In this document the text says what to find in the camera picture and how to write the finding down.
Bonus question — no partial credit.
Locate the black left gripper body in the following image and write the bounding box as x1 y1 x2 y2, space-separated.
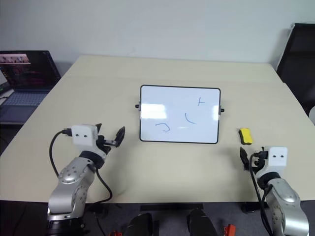
96 134 116 156

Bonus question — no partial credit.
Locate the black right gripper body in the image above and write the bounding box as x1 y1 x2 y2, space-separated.
249 148 269 173

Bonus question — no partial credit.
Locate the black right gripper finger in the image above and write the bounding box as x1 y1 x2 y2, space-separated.
239 147 250 171

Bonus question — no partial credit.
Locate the yellow whiteboard eraser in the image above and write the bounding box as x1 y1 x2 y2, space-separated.
238 127 254 145

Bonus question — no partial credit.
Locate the small black-framed whiteboard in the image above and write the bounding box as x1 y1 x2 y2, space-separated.
134 85 225 145

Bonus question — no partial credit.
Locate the dark rounded shape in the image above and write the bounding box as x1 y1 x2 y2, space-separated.
124 212 158 236
186 207 218 236

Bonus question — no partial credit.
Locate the open blue laptop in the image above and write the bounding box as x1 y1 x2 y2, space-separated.
0 50 62 124

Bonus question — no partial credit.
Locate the black chair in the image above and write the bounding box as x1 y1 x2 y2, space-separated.
275 23 315 116

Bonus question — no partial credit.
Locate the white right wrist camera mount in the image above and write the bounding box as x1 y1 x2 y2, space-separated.
261 146 288 178

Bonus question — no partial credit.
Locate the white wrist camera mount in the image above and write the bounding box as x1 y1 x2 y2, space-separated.
69 124 105 158
261 146 288 178

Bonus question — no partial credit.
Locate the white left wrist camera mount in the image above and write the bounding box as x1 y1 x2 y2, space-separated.
69 124 105 158

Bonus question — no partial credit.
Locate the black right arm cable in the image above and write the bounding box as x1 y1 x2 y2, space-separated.
249 153 274 236

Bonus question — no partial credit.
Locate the black table bracket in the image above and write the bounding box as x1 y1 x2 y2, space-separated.
240 201 259 213

